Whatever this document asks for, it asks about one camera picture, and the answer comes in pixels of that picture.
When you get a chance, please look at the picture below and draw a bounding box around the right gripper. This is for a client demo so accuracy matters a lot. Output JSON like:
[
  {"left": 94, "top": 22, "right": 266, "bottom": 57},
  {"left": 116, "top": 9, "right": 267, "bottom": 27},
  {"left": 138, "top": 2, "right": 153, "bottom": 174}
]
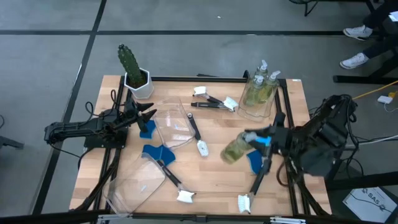
[{"left": 244, "top": 111, "right": 297, "bottom": 160}]

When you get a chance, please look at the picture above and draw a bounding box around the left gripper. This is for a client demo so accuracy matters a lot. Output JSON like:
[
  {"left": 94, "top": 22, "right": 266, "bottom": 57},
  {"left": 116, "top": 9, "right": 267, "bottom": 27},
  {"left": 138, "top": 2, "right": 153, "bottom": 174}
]
[{"left": 122, "top": 97, "right": 158, "bottom": 133}]

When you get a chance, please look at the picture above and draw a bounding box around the clear yellow soap pump bottle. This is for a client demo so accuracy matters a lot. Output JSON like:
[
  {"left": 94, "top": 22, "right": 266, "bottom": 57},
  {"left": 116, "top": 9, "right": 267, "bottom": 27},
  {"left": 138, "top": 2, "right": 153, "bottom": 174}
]
[
  {"left": 258, "top": 70, "right": 282, "bottom": 105},
  {"left": 242, "top": 75, "right": 265, "bottom": 107},
  {"left": 220, "top": 131, "right": 259, "bottom": 165},
  {"left": 254, "top": 59, "right": 271, "bottom": 82}
]

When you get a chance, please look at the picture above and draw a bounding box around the blue cloth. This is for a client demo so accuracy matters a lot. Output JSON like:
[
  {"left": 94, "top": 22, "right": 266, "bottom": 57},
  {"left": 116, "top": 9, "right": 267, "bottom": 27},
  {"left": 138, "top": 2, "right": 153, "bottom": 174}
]
[
  {"left": 139, "top": 119, "right": 157, "bottom": 140},
  {"left": 157, "top": 146, "right": 177, "bottom": 167}
]

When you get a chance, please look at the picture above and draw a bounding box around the green cactus in white pot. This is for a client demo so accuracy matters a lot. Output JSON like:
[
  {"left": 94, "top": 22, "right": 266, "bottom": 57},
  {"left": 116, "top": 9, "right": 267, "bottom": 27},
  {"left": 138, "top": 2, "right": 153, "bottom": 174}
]
[{"left": 117, "top": 44, "right": 155, "bottom": 100}]

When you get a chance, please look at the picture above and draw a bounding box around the clear plastic bin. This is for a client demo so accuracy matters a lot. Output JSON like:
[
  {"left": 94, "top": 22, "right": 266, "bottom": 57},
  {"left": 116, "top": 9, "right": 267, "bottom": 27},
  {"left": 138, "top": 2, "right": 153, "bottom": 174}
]
[
  {"left": 152, "top": 96, "right": 197, "bottom": 151},
  {"left": 236, "top": 73, "right": 280, "bottom": 123},
  {"left": 102, "top": 152, "right": 167, "bottom": 218}
]

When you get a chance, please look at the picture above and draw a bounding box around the black metal floor beam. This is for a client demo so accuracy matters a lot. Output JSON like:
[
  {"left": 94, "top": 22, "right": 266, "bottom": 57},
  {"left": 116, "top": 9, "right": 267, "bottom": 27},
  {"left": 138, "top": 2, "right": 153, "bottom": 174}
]
[{"left": 325, "top": 172, "right": 398, "bottom": 191}]

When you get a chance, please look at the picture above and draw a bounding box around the black table base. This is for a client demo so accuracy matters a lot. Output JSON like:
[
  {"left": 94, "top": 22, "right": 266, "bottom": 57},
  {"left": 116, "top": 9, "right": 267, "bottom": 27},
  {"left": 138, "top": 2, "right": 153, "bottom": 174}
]
[{"left": 333, "top": 55, "right": 398, "bottom": 85}]

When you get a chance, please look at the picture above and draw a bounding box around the person's foot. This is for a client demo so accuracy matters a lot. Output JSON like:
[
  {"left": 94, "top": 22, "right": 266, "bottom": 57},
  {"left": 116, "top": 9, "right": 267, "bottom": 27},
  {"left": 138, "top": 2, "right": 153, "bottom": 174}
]
[
  {"left": 343, "top": 24, "right": 374, "bottom": 42},
  {"left": 339, "top": 52, "right": 370, "bottom": 70}
]

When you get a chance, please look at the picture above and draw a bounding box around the white SA5 label sheet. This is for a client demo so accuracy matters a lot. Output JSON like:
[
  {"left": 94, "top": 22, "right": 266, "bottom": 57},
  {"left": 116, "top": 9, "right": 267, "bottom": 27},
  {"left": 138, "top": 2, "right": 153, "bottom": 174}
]
[{"left": 343, "top": 186, "right": 398, "bottom": 223}]

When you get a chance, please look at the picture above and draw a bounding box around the black stand foot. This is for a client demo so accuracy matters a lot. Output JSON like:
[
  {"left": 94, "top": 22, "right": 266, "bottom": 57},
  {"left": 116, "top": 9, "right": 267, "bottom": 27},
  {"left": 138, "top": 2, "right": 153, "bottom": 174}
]
[{"left": 0, "top": 114, "right": 25, "bottom": 149}]

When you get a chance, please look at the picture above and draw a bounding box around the person's leg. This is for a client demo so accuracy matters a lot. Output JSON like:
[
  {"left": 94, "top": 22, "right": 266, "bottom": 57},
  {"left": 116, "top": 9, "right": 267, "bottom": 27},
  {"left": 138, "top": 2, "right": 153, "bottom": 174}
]
[
  {"left": 362, "top": 30, "right": 398, "bottom": 60},
  {"left": 362, "top": 0, "right": 398, "bottom": 30}
]

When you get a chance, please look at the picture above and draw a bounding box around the black aluminium table frame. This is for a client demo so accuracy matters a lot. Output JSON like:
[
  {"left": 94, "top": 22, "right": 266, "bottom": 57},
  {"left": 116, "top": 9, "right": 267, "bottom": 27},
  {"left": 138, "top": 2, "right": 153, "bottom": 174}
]
[{"left": 70, "top": 72, "right": 332, "bottom": 224}]

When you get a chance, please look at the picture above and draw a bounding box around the white floor cable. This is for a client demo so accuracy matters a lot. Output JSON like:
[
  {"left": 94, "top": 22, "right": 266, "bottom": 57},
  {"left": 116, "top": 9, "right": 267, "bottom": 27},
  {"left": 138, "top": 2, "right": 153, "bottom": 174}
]
[{"left": 345, "top": 134, "right": 398, "bottom": 147}]

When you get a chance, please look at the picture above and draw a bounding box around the yellow extension cable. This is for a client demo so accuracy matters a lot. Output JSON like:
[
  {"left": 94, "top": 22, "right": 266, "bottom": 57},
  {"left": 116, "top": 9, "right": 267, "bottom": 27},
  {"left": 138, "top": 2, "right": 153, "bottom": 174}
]
[{"left": 353, "top": 80, "right": 398, "bottom": 100}]

